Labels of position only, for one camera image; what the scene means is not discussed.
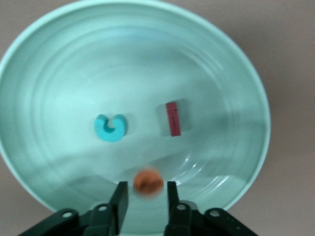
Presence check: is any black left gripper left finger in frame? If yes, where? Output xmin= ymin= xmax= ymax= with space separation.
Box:
xmin=18 ymin=181 xmax=129 ymax=236

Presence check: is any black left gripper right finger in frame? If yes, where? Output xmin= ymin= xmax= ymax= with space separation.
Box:
xmin=163 ymin=181 xmax=260 ymax=236

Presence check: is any orange foam letter e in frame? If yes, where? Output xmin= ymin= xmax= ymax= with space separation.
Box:
xmin=132 ymin=169 xmax=164 ymax=196

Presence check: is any teal foam letter c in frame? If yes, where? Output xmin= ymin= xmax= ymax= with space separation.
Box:
xmin=94 ymin=114 xmax=127 ymax=143

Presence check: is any maroon foam letter i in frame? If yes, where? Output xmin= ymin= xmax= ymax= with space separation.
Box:
xmin=166 ymin=101 xmax=183 ymax=137

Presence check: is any pale green plate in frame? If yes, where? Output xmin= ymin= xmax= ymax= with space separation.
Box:
xmin=0 ymin=0 xmax=271 ymax=236

